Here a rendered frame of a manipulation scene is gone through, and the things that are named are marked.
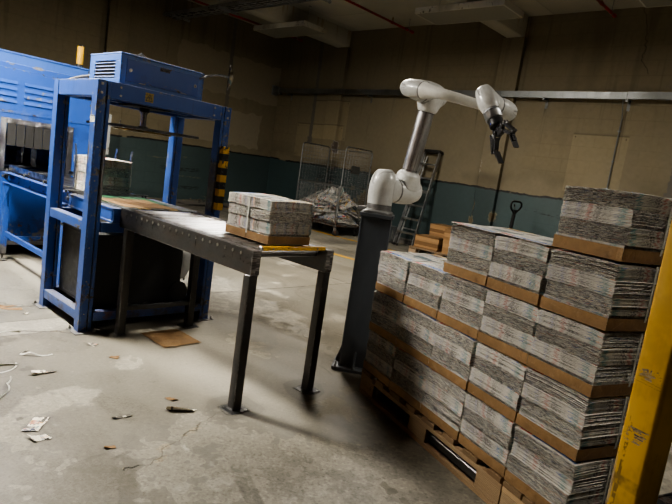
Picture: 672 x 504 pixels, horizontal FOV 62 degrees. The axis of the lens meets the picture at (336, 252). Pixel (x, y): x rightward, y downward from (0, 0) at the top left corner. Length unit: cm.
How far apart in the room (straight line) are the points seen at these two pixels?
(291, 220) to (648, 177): 709
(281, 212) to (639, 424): 184
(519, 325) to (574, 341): 26
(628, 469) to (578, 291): 61
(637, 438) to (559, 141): 826
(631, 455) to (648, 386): 20
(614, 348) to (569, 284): 25
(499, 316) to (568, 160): 744
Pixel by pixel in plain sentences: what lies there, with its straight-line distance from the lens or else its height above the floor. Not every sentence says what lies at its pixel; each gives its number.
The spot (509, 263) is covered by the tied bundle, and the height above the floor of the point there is 96.
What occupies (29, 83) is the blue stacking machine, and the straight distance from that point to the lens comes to 595.
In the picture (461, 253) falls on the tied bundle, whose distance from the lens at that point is 254.
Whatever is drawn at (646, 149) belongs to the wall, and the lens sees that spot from 936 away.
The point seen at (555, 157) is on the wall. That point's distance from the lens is 976.
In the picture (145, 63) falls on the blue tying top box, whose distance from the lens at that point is 392.
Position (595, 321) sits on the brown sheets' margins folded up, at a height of 86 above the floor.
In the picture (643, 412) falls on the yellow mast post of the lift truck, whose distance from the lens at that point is 174.
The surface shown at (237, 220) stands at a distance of 303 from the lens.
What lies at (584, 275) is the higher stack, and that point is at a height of 99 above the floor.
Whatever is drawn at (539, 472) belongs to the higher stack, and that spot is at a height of 26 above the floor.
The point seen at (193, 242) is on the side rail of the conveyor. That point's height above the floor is 74.
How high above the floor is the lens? 122
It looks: 8 degrees down
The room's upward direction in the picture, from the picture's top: 8 degrees clockwise
